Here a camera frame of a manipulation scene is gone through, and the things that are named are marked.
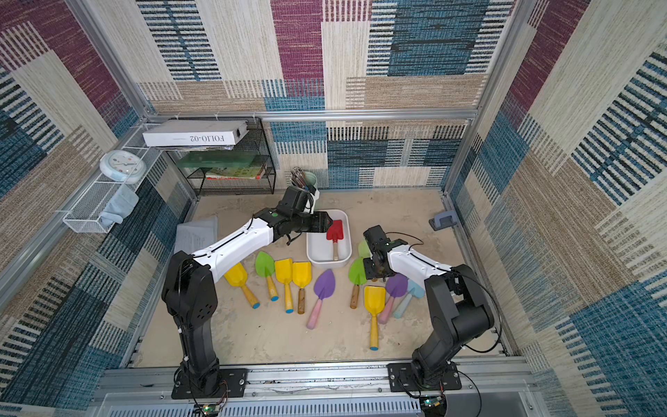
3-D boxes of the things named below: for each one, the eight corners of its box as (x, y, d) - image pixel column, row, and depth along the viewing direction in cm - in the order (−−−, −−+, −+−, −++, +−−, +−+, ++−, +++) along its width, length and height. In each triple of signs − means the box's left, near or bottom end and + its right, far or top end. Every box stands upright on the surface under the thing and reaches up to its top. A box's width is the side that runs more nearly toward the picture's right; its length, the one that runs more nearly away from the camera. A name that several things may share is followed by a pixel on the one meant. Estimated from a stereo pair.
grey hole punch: (434, 231, 108) (437, 225, 105) (427, 221, 111) (429, 216, 108) (458, 224, 110) (461, 218, 107) (450, 214, 113) (453, 209, 111)
